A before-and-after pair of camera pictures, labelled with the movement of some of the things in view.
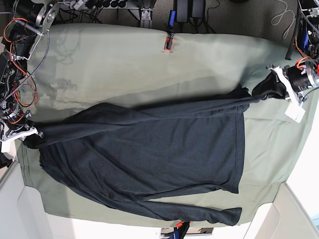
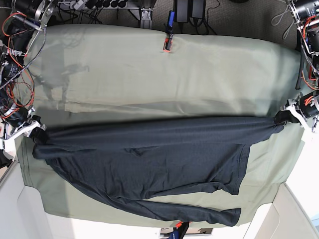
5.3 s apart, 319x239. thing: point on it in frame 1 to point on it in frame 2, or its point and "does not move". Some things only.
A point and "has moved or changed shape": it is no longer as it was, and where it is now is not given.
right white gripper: x=273 y=87 to x=286 y=115
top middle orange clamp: x=169 y=41 does not move
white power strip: x=79 y=5 does not move
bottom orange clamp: x=180 y=230 does not move
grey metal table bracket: x=146 y=21 does not move
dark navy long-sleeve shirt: x=126 y=154 has moved or changed shape
